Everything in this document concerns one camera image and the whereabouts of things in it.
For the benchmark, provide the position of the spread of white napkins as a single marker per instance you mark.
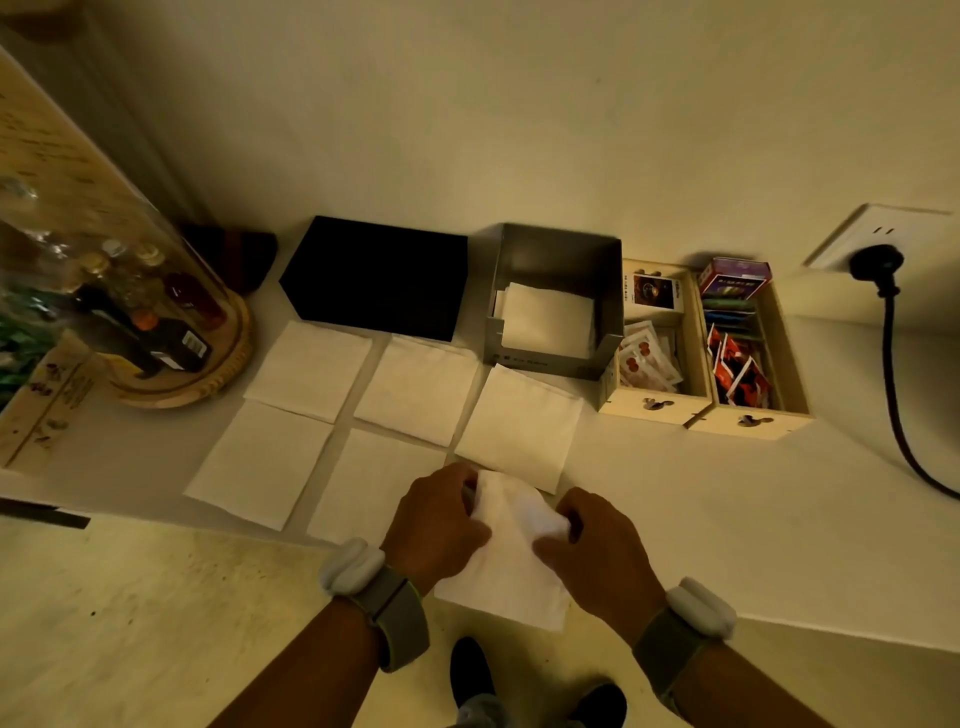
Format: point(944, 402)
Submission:
point(416, 390)

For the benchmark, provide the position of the cluster of mini liquor bottles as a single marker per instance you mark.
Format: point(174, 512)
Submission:
point(176, 341)

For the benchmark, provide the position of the small purple carton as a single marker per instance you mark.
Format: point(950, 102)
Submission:
point(739, 281)

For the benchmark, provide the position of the wooden tray printed side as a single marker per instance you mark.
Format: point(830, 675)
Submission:
point(52, 405)

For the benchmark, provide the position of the person's right hand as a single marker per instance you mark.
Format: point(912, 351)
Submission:
point(600, 562)

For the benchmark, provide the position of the yellow printed menu board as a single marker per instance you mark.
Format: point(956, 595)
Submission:
point(45, 150)

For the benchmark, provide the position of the person's left forearm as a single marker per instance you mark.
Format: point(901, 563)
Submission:
point(315, 675)

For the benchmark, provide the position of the person's grey trousers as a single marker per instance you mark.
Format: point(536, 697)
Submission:
point(480, 714)

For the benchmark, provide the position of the white paper napkin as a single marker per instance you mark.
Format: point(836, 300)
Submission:
point(510, 577)

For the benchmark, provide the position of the person's black shoe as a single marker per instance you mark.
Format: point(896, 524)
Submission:
point(600, 706)
point(471, 671)

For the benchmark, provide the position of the grey paper box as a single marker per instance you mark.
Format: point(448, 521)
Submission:
point(562, 255)

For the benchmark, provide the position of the pile of green packets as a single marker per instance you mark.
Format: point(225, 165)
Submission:
point(19, 352)

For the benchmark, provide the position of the clear glass dome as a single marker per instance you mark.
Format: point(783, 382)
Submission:
point(45, 300)

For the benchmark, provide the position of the round wooden dome base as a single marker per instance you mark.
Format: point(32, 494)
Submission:
point(225, 367)

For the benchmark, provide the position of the dark brown wooden block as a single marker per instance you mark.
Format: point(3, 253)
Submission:
point(240, 255)

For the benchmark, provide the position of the black paper box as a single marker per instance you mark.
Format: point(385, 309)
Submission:
point(375, 277)

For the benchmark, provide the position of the white wall socket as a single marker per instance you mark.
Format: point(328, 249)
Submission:
point(877, 225)

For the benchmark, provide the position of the person's left hand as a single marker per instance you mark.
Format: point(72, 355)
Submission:
point(435, 525)

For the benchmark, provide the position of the white wrist tracker grey band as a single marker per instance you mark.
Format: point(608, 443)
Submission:
point(701, 607)
point(352, 566)

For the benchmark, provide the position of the person's right black shoe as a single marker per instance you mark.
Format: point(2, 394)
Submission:
point(600, 706)

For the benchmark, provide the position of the person's left black shoe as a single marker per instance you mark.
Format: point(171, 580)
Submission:
point(471, 671)

